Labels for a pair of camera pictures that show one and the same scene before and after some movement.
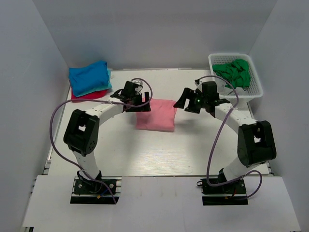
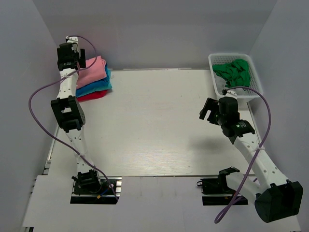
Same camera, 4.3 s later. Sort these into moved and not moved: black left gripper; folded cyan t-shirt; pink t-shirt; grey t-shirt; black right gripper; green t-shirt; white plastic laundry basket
Moved: pink t-shirt; black right gripper; black left gripper
Not moved: white plastic laundry basket; green t-shirt; grey t-shirt; folded cyan t-shirt
